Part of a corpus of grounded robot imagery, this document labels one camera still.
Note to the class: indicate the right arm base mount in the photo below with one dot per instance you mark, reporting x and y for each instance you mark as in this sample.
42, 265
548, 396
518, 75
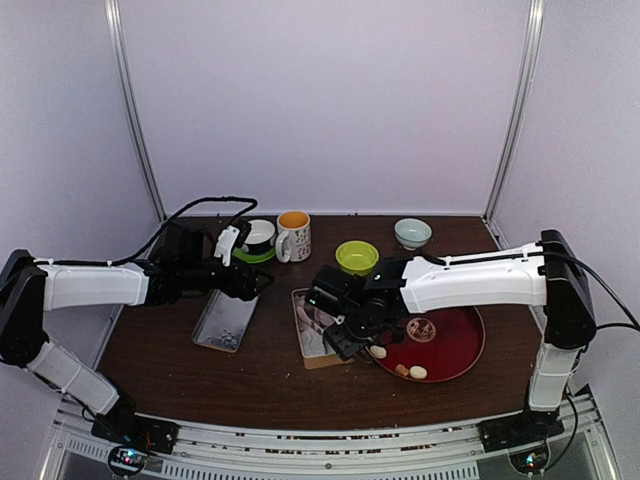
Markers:
526, 442

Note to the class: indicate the green saucer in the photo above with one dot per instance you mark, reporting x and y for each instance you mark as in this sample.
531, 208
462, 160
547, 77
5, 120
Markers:
254, 258

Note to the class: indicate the lime green bowl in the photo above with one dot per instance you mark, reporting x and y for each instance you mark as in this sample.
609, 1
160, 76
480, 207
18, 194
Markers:
357, 257

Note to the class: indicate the beige bear tin lid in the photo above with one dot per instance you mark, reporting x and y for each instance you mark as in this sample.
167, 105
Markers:
223, 322

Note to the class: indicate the white floral mug orange inside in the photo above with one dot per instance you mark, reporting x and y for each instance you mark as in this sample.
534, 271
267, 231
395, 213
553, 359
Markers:
293, 241

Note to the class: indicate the pale blue ceramic bowl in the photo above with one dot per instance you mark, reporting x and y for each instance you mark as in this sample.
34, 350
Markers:
412, 233

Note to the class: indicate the white and navy bowl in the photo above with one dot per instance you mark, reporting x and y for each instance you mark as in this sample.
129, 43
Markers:
261, 237

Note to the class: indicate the white paper cupcake liners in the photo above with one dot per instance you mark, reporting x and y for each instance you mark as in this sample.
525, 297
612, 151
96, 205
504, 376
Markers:
311, 324

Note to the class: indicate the white round chocolate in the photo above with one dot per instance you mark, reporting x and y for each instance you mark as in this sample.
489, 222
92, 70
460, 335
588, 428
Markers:
418, 372
378, 352

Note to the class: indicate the right aluminium frame post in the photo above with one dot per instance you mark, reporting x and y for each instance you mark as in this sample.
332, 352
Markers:
527, 69

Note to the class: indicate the caramel brown chocolate front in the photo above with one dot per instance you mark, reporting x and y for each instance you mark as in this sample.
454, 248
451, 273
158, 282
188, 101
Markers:
401, 370

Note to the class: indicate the white round chocolate front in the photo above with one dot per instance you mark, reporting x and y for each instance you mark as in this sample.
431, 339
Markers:
418, 372

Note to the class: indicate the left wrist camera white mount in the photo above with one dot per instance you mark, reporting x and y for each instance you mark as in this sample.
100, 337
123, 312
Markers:
231, 237

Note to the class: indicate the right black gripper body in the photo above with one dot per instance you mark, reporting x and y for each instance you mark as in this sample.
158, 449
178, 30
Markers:
363, 330

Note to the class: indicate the white round chocolate left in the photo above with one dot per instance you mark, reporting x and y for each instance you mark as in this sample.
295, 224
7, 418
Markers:
378, 352

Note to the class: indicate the red round tray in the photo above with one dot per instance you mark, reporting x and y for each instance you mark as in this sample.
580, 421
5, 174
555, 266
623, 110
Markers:
446, 342

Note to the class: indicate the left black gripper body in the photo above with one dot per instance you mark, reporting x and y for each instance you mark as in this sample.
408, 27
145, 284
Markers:
229, 286

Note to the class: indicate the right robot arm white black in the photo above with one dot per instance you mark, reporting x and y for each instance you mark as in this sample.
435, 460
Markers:
543, 274

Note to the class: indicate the beige metal tin box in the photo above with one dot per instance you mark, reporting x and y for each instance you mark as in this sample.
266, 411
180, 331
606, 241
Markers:
316, 362

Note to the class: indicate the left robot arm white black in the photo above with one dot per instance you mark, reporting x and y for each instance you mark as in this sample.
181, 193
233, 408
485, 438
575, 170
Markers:
33, 287

